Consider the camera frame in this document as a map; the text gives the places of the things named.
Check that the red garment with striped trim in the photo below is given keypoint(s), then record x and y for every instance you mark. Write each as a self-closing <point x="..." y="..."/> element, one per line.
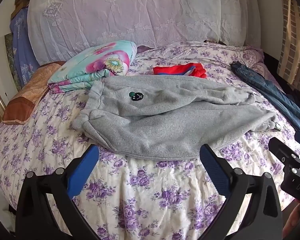
<point x="175" y="70"/>

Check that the brown pillow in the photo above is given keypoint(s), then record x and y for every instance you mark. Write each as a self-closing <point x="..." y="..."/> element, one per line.
<point x="27" y="92"/>

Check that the plaid curtain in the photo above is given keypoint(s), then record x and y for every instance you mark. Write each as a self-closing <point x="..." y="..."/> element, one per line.
<point x="295" y="42"/>

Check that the person's right hand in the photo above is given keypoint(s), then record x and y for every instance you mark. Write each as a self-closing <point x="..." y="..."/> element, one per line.
<point x="292" y="220"/>

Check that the blue patterned cloth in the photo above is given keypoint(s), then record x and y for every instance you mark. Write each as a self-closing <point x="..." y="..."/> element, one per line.
<point x="22" y="50"/>

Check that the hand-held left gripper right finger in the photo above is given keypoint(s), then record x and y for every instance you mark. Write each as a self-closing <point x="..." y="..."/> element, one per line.
<point x="212" y="170"/>

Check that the folded floral quilt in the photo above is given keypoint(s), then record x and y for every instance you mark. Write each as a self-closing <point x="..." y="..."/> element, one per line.
<point x="102" y="60"/>

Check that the purple floral bedsheet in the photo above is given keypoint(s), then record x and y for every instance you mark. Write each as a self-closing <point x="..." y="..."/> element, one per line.
<point x="140" y="180"/>

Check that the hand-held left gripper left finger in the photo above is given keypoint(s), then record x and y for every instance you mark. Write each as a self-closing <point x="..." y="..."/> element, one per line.
<point x="85" y="170"/>

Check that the blue jeans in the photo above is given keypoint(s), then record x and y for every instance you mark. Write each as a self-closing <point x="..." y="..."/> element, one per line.
<point x="272" y="92"/>

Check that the green patterned wall picture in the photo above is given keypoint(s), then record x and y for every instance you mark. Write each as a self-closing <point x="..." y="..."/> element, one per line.
<point x="11" y="60"/>

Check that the grey sweatpants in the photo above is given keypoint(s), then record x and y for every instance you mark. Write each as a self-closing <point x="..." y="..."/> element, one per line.
<point x="165" y="120"/>

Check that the white lace cover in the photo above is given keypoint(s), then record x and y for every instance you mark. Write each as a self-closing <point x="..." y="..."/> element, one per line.
<point x="140" y="17"/>

